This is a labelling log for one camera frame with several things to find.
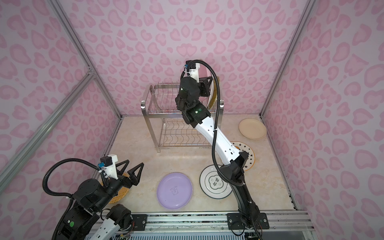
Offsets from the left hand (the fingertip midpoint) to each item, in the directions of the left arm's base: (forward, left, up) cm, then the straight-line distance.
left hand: (135, 161), depth 63 cm
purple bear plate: (-4, -13, -29) cm, 32 cm away
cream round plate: (+40, -68, -30) cm, 84 cm away
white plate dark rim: (0, -35, -29) cm, 45 cm away
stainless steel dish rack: (+39, -6, -26) cm, 48 cm away
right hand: (+29, -34, +22) cm, 50 cm away
